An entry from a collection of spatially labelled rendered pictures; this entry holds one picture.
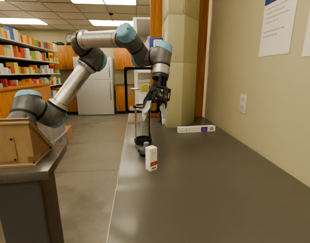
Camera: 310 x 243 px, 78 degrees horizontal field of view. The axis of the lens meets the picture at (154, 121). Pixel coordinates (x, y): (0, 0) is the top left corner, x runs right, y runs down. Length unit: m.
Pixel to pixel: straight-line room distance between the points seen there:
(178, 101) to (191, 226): 0.98
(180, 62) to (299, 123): 0.81
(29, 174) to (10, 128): 0.21
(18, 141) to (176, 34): 1.09
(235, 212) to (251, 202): 0.09
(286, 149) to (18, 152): 1.17
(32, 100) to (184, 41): 0.98
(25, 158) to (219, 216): 0.81
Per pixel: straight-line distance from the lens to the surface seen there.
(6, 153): 1.05
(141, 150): 0.95
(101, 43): 0.98
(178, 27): 1.43
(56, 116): 1.19
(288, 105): 1.01
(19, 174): 1.00
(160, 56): 0.87
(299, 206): 0.79
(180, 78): 1.41
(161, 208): 0.65
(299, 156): 0.98
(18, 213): 1.18
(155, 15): 1.81
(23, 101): 1.13
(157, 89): 0.82
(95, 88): 6.40
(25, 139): 1.00
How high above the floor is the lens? 1.34
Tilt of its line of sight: 14 degrees down
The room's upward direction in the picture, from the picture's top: straight up
